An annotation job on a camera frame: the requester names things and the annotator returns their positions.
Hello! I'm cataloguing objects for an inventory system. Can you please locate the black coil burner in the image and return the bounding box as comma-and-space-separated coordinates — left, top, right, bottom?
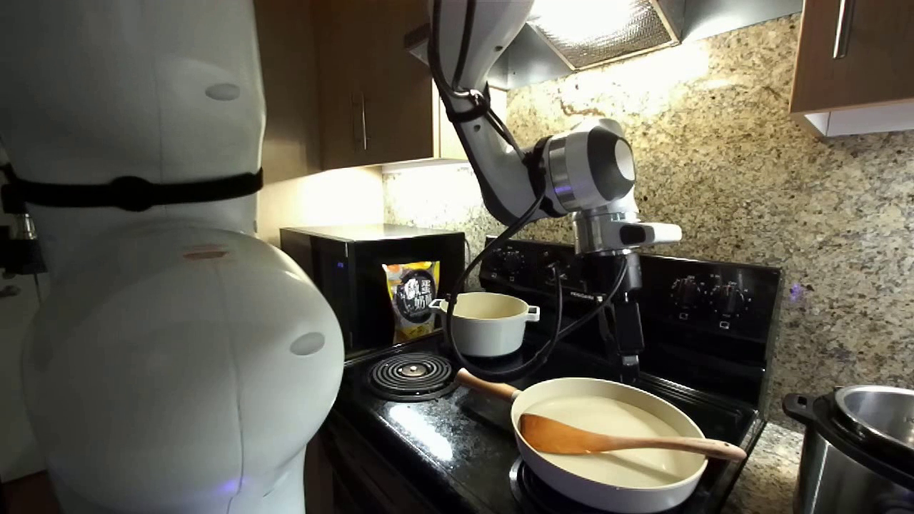
367, 349, 460, 404
508, 458, 574, 514

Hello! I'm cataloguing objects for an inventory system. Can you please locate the black electric stove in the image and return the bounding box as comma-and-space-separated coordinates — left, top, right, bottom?
325, 237, 785, 514

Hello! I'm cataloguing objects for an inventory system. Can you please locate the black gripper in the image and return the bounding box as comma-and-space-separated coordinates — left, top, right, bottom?
570, 249, 651, 371

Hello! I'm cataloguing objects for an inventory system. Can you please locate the white frying pan wooden handle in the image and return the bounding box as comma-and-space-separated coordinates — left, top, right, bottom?
455, 368, 712, 514

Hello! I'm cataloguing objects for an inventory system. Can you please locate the white pot with handles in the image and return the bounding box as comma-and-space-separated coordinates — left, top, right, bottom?
428, 288, 544, 361

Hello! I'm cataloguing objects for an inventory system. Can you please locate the black camera stand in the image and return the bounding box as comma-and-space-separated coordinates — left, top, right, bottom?
0, 161, 47, 279

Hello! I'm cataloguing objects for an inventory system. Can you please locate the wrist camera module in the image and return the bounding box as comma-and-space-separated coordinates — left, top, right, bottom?
617, 219, 685, 249

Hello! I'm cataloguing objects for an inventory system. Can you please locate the steel range hood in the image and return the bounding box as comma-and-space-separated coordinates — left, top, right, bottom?
405, 0, 805, 91

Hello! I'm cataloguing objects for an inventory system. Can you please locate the dark wood cabinet with handles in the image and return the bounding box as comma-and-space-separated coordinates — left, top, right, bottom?
792, 0, 914, 137

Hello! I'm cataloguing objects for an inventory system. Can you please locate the black microwave oven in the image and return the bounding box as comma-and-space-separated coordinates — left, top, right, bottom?
277, 227, 468, 356

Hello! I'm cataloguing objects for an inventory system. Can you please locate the stainless steel pressure cooker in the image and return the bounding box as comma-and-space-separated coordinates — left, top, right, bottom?
779, 382, 914, 514

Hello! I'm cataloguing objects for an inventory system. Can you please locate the wooden spatula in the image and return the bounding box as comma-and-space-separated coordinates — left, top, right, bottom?
518, 412, 749, 465

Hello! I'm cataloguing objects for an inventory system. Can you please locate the yellow black snack bag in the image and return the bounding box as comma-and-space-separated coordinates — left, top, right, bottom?
380, 257, 445, 345

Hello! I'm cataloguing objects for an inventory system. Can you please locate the dark wood cabinet beside microwave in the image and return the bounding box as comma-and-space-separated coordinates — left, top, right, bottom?
254, 0, 442, 181

